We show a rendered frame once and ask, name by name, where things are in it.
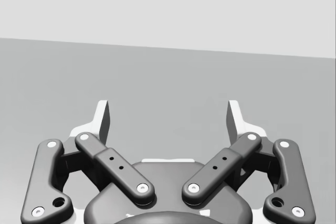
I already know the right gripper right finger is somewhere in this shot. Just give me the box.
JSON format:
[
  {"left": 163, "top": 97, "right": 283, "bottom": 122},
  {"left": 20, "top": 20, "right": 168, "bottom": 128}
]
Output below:
[{"left": 181, "top": 100, "right": 317, "bottom": 224}]

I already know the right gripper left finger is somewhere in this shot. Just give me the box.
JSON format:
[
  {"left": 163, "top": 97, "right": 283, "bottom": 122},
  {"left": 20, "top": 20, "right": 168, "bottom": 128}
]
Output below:
[{"left": 20, "top": 100, "right": 155, "bottom": 224}]

